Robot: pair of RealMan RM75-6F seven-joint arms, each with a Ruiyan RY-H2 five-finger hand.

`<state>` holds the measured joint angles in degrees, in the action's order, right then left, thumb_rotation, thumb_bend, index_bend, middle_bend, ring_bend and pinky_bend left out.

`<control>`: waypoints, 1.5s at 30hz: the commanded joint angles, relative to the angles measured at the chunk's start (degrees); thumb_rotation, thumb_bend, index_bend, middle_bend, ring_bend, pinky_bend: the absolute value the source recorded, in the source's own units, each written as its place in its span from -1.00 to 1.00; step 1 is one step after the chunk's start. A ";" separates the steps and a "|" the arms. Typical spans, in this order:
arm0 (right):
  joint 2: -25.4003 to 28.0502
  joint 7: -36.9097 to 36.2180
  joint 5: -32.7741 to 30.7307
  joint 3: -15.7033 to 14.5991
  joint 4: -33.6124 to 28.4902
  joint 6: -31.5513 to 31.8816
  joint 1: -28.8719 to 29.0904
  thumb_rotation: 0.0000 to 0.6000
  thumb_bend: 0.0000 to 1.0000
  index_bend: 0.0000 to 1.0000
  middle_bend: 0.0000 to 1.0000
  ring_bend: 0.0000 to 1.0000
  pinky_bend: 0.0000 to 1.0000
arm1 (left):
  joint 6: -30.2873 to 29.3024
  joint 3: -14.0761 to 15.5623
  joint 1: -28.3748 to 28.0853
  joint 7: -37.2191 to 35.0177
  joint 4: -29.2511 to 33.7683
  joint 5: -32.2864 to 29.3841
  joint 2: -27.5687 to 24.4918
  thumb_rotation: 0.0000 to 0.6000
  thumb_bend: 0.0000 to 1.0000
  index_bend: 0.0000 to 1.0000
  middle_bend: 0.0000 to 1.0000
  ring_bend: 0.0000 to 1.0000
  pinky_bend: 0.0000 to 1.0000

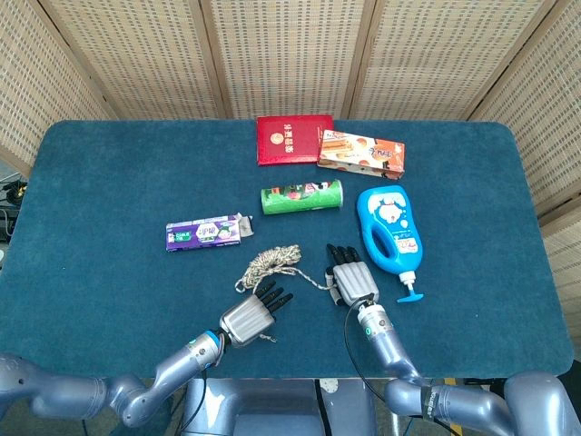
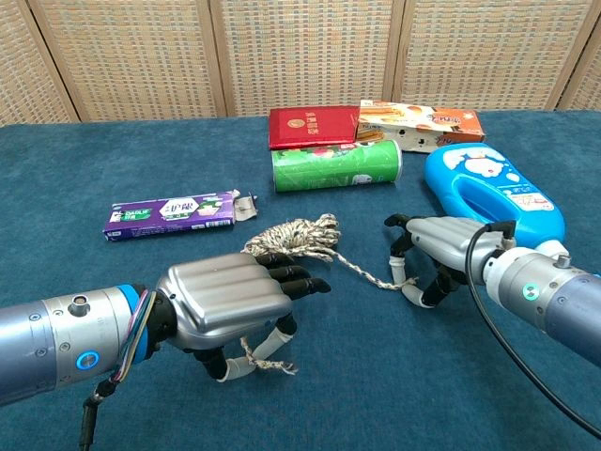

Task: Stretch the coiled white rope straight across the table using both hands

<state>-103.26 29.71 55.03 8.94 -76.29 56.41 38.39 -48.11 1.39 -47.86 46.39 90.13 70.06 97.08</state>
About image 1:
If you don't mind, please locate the blue-grey robot torso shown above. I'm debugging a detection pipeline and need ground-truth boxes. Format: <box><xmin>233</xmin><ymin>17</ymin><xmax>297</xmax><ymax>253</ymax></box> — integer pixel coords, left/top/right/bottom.
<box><xmin>181</xmin><ymin>377</ymin><xmax>387</xmax><ymax>436</ymax></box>

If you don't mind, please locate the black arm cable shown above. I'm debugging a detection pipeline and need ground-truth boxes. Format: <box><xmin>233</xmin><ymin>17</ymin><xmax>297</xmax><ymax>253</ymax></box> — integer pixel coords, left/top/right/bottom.
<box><xmin>343</xmin><ymin>303</ymin><xmax>392</xmax><ymax>401</ymax></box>
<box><xmin>179</xmin><ymin>367</ymin><xmax>209</xmax><ymax>436</ymax></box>

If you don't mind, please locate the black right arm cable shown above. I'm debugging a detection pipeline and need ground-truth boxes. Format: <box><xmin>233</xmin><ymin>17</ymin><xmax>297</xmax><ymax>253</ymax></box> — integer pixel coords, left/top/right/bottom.
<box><xmin>343</xmin><ymin>303</ymin><xmax>392</xmax><ymax>401</ymax></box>

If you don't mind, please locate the green chips can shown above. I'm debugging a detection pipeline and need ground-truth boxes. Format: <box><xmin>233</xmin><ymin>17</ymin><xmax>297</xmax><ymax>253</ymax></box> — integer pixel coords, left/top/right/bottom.
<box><xmin>260</xmin><ymin>178</ymin><xmax>344</xmax><ymax>216</ymax></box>

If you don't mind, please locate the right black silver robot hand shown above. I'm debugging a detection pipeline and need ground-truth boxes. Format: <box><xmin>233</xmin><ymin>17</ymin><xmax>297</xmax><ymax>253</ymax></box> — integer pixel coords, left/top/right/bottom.
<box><xmin>323</xmin><ymin>243</ymin><xmax>380</xmax><ymax>306</ymax></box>

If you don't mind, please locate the orange biscuit box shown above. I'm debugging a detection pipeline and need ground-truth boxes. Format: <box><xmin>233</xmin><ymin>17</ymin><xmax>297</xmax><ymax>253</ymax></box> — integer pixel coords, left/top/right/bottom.
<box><xmin>316</xmin><ymin>129</ymin><xmax>407</xmax><ymax>181</ymax></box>

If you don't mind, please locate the woven bamboo screen panel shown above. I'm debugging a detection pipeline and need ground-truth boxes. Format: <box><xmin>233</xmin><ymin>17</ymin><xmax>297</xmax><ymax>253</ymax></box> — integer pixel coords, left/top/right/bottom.
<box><xmin>199</xmin><ymin>0</ymin><xmax>378</xmax><ymax>120</ymax></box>
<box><xmin>0</xmin><ymin>0</ymin><xmax>114</xmax><ymax>178</ymax></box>
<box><xmin>467</xmin><ymin>0</ymin><xmax>581</xmax><ymax>219</ymax></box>
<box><xmin>537</xmin><ymin>194</ymin><xmax>581</xmax><ymax>319</ymax></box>
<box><xmin>347</xmin><ymin>0</ymin><xmax>559</xmax><ymax>122</ymax></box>
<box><xmin>38</xmin><ymin>0</ymin><xmax>232</xmax><ymax>122</ymax></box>

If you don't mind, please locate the black cable bundle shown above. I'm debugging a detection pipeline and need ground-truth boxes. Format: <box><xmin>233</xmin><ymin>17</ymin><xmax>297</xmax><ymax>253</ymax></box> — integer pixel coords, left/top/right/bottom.
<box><xmin>0</xmin><ymin>179</ymin><xmax>29</xmax><ymax>205</ymax></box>

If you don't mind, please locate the braided beige rope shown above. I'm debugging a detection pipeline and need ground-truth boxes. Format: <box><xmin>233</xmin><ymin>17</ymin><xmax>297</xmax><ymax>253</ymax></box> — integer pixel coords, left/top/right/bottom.
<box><xmin>234</xmin><ymin>244</ymin><xmax>336</xmax><ymax>343</ymax></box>

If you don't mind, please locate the blue felt table cover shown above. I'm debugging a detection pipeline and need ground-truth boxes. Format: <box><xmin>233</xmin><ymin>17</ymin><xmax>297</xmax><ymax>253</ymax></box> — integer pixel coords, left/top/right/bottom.
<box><xmin>0</xmin><ymin>119</ymin><xmax>576</xmax><ymax>381</ymax></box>

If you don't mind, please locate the purple toothpaste box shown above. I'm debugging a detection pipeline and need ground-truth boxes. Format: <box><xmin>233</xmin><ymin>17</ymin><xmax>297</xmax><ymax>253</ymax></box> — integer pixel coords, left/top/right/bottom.
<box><xmin>164</xmin><ymin>213</ymin><xmax>255</xmax><ymax>253</ymax></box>

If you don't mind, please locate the red booklet with gold emblem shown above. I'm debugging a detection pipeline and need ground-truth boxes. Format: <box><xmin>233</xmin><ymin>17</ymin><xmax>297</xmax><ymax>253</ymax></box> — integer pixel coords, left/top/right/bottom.
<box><xmin>256</xmin><ymin>114</ymin><xmax>335</xmax><ymax>167</ymax></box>

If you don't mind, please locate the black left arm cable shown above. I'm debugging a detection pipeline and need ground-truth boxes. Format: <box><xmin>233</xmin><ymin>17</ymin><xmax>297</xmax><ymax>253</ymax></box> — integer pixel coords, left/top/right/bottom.
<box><xmin>179</xmin><ymin>367</ymin><xmax>209</xmax><ymax>436</ymax></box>

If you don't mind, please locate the blue cartoon pump bottle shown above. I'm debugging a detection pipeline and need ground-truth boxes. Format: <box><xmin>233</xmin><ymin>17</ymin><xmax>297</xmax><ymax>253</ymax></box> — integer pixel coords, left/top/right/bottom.
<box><xmin>356</xmin><ymin>184</ymin><xmax>426</xmax><ymax>304</ymax></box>

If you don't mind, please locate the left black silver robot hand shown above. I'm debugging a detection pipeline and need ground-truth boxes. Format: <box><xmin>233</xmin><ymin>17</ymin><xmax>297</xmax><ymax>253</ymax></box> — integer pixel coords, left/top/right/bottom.
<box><xmin>219</xmin><ymin>280</ymin><xmax>295</xmax><ymax>349</ymax></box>

